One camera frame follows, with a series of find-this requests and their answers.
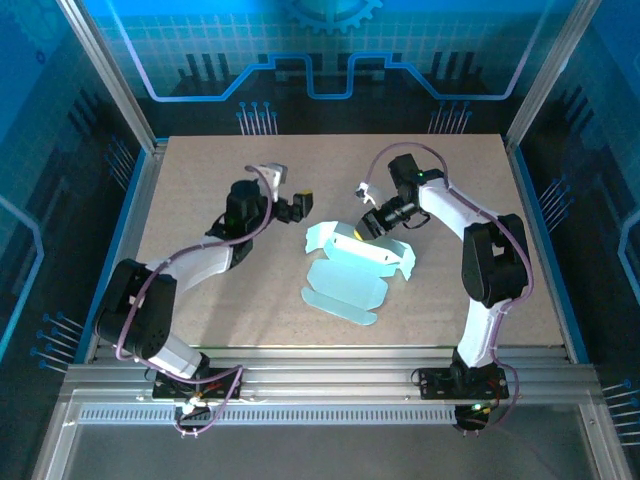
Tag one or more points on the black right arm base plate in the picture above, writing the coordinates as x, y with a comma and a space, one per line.
432, 382

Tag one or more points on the white paper box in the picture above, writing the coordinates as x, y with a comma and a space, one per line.
340, 280

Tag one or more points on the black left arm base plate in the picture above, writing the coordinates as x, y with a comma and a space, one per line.
165, 387

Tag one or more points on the black round connector housing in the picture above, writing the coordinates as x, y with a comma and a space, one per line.
472, 420

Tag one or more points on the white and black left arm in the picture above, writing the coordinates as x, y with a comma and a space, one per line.
150, 310

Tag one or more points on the wide aluminium frame rail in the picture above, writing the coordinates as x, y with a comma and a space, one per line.
325, 372

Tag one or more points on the aluminium side rail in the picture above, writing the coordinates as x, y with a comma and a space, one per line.
132, 230
519, 175

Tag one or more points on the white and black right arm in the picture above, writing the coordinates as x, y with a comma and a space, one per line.
495, 260

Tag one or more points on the aluminium frame post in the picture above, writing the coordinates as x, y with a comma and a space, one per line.
550, 65
107, 65

